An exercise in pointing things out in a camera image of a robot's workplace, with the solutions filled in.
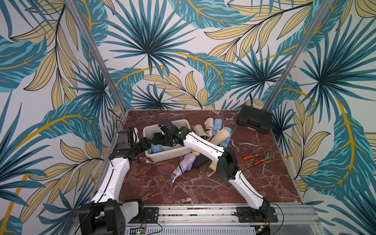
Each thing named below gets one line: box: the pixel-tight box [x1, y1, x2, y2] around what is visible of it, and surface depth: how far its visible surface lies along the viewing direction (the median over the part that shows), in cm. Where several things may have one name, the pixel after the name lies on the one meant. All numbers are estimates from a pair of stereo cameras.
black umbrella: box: [192, 152, 211, 169], surface depth 90 cm
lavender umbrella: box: [171, 152, 197, 184], surface depth 88 cm
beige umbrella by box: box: [192, 123, 210, 140], surface depth 105 cm
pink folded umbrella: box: [204, 117, 214, 140], surface depth 108 cm
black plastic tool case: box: [236, 104, 273, 135], surface depth 109 cm
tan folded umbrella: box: [209, 128, 232, 146], surface depth 100 cm
